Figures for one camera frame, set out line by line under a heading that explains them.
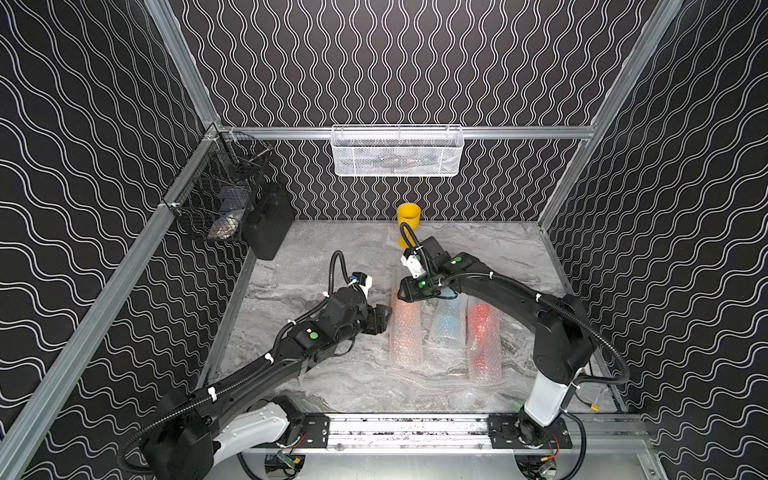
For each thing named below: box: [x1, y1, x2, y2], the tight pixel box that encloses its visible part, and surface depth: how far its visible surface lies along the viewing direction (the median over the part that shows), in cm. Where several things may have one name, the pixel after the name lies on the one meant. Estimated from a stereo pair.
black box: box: [243, 182, 295, 261], surface depth 108 cm
